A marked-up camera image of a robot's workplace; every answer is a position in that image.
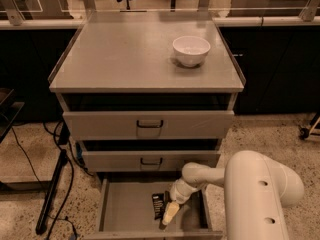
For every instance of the dark side table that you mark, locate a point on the dark side table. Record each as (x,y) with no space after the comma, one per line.
(9,109)

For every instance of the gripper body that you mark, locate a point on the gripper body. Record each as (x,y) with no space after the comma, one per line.
(178,193)

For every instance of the white horizontal rail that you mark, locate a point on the white horizontal rail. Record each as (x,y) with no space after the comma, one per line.
(221,22)

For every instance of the black table leg bar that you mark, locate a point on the black table leg bar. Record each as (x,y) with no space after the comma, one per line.
(41,223)

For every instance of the middle grey drawer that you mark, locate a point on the middle grey drawer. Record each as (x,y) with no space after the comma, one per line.
(133,161)

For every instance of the bottom grey drawer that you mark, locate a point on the bottom grey drawer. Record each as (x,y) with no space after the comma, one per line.
(126,213)

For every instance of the grey drawer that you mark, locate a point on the grey drawer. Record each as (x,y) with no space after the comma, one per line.
(126,213)
(133,161)
(132,125)

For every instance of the white ceramic bowl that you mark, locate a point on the white ceramic bowl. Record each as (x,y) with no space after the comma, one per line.
(190,51)

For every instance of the black caster wheel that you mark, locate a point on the black caster wheel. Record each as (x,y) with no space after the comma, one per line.
(304,133)

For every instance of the top grey drawer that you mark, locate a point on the top grey drawer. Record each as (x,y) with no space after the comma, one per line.
(132,125)

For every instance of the grey drawer cabinet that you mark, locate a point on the grey drawer cabinet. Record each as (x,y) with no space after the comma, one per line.
(124,61)

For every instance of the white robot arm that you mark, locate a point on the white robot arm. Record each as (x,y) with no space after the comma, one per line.
(256,190)

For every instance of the black rxbar chocolate bar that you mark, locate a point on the black rxbar chocolate bar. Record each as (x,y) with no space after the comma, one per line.
(158,203)

